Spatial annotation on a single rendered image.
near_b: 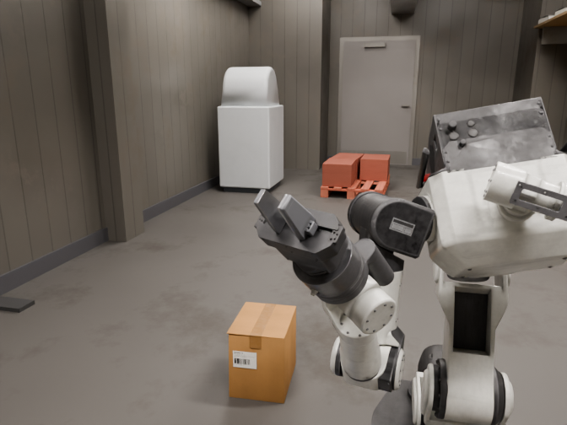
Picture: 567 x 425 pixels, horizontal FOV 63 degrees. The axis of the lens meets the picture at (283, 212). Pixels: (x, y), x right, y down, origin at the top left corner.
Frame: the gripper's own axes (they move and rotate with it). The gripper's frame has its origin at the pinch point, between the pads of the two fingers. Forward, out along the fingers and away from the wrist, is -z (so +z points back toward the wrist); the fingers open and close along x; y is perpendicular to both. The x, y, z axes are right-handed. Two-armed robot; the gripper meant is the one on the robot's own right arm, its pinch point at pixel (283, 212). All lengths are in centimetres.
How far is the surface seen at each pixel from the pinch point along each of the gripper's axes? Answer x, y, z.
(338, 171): -276, -230, 365
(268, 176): -352, -193, 342
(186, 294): -188, -3, 170
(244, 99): -385, -254, 271
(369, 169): -270, -270, 413
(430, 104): -309, -502, 548
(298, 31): -458, -458, 341
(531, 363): -2, -47, 211
